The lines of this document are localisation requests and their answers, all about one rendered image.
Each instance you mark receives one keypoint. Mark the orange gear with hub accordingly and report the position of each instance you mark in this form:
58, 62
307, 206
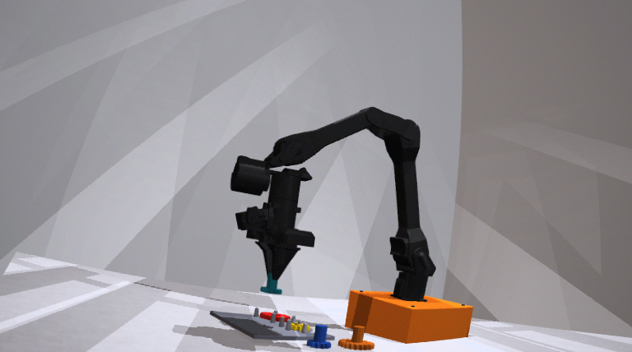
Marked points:
357, 342

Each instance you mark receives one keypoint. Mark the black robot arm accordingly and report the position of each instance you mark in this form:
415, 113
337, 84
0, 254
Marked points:
402, 139

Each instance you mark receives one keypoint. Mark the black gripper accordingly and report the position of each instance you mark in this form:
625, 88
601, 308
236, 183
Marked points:
280, 245

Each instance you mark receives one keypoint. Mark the blue gear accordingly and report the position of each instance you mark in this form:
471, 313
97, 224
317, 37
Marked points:
319, 341

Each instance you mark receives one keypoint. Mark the red gear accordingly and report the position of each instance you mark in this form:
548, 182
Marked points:
268, 316

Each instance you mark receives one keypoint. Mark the teal gear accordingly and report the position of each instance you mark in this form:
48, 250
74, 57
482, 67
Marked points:
271, 286

